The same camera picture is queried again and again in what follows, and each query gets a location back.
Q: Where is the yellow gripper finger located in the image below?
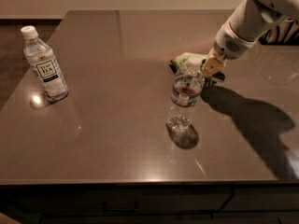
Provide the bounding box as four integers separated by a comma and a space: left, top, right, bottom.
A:
201, 54, 225, 77

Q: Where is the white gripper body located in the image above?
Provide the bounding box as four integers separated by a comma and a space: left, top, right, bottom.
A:
209, 20, 256, 60

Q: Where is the green jalapeno chip bag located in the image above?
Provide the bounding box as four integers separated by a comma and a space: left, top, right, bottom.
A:
169, 51, 226, 82

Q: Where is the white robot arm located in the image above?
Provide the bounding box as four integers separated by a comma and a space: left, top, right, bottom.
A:
201, 0, 299, 77

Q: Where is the clear water bottle red label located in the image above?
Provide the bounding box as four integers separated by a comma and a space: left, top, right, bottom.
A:
167, 55, 205, 133

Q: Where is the clear tea bottle white label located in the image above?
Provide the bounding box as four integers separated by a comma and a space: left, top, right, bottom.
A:
21, 25, 68, 102

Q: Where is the black wire basket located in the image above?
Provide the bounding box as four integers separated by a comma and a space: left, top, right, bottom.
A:
259, 19, 299, 46

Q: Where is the dark cabinet drawer with handle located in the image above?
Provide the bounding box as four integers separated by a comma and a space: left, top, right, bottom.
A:
3, 187, 231, 217

